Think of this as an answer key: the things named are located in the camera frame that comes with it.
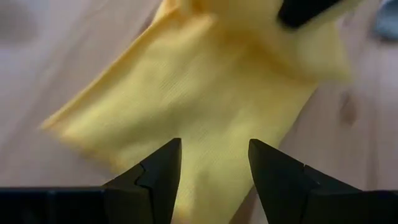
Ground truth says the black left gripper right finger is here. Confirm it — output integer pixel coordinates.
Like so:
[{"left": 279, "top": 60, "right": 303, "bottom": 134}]
[{"left": 248, "top": 138, "right": 398, "bottom": 224}]

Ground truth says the yellow microfiber towel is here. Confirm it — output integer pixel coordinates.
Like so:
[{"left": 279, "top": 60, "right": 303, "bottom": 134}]
[{"left": 40, "top": 0, "right": 364, "bottom": 224}]

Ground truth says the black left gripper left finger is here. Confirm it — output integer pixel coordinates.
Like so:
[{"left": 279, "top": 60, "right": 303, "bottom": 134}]
[{"left": 0, "top": 138, "right": 182, "bottom": 224}]

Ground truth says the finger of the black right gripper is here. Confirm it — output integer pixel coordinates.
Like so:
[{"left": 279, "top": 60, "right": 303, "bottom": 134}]
[{"left": 277, "top": 0, "right": 343, "bottom": 29}]

